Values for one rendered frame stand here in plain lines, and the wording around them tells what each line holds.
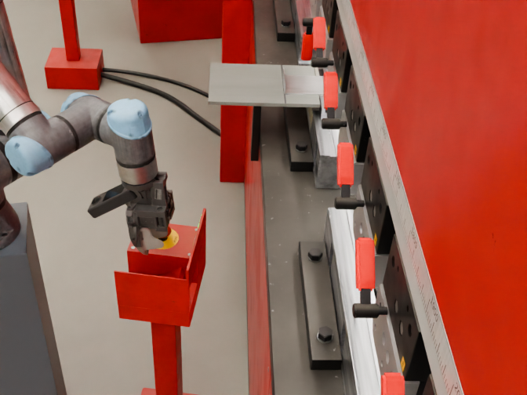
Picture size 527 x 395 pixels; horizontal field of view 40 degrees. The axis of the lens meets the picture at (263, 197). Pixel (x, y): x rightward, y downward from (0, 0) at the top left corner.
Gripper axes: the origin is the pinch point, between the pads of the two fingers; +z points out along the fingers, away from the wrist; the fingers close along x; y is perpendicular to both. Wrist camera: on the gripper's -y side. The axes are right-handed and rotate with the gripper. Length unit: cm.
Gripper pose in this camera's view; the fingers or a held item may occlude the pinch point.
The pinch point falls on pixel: (143, 248)
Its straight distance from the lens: 155.0
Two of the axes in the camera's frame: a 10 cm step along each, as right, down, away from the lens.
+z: 0.3, 7.7, 6.3
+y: 9.9, 0.5, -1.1
